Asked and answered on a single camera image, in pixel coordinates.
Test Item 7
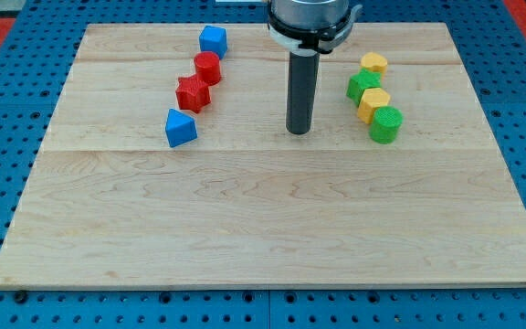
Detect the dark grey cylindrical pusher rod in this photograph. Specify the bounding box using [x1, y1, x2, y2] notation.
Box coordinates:
[286, 53, 320, 134]

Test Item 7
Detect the green star block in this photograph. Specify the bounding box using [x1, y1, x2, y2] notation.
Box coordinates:
[346, 69, 382, 106]

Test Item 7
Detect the green cylinder block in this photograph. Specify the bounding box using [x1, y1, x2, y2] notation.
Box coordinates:
[369, 106, 404, 144]

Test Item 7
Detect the blue cube block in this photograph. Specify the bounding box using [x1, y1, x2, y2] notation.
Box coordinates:
[199, 26, 227, 59]

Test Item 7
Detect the yellow hexagon block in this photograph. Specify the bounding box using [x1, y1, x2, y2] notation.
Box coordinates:
[357, 88, 391, 124]

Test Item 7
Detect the light wooden board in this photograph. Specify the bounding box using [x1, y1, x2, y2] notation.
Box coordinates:
[0, 23, 526, 291]

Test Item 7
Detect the yellow heart block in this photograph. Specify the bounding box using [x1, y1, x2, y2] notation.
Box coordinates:
[360, 52, 388, 75]

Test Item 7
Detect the red cylinder block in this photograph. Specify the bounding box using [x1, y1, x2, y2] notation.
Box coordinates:
[194, 51, 222, 86]

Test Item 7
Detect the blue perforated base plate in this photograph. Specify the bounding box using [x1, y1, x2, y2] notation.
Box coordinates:
[0, 0, 526, 328]

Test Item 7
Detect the red star block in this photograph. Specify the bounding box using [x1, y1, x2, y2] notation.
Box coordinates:
[175, 74, 211, 113]

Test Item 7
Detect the blue triangle block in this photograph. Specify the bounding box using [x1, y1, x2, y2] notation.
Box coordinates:
[165, 109, 197, 148]

